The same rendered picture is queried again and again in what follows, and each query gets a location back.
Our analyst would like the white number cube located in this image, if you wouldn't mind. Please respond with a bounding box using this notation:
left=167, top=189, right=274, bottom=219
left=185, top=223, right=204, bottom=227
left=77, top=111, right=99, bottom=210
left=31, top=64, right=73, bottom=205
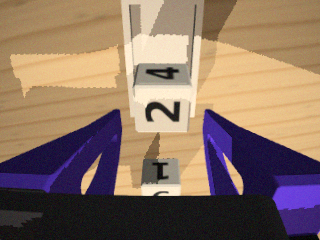
left=141, top=158, right=181, bottom=196
left=132, top=63, right=193, bottom=132

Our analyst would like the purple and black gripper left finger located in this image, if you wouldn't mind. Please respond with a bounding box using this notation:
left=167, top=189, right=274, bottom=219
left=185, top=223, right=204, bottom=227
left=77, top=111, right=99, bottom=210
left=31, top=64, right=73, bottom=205
left=0, top=109, right=122, bottom=195

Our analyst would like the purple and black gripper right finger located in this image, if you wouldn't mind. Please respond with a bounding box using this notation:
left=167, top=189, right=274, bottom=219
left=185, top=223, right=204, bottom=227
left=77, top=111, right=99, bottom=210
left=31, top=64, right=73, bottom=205
left=202, top=109, right=320, bottom=237

